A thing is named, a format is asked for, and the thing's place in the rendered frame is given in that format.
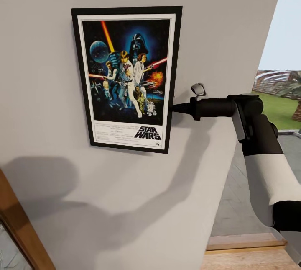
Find poster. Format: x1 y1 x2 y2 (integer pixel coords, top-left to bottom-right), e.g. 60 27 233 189
71 6 183 154

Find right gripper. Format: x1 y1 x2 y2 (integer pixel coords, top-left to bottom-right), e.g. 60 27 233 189
168 97 221 121

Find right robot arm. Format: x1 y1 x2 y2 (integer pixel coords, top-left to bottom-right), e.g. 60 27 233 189
168 83 301 255

